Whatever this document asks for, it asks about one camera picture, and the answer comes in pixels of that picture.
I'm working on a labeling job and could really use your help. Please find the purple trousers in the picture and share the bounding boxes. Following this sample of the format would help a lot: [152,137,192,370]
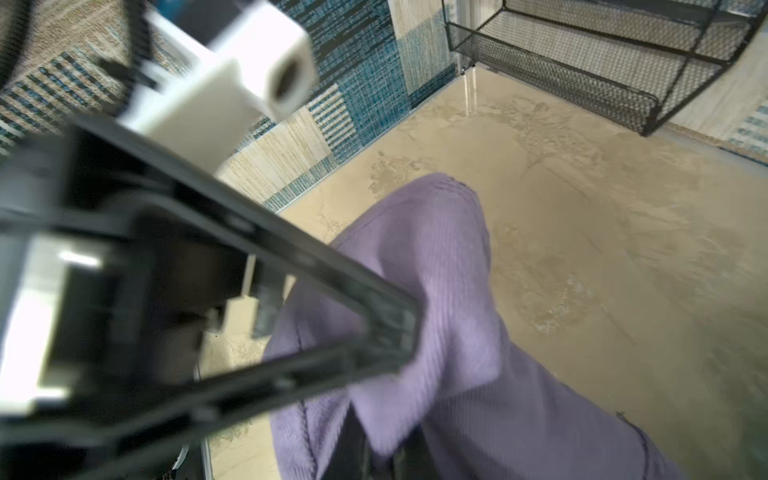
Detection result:
[270,173,684,479]

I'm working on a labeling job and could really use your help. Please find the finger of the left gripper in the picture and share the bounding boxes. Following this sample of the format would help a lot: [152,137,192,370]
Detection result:
[77,341,414,479]
[173,176,421,363]

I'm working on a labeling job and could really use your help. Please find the black wire mesh shelf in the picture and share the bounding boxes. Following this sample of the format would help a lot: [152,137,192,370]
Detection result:
[441,0,767,136]

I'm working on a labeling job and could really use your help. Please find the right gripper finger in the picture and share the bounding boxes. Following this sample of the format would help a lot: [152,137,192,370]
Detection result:
[335,407,441,480]

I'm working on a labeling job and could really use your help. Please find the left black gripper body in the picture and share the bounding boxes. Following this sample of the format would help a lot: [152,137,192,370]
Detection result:
[1,118,246,479]

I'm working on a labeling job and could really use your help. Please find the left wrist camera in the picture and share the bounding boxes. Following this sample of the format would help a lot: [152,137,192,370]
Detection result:
[118,1,317,174]

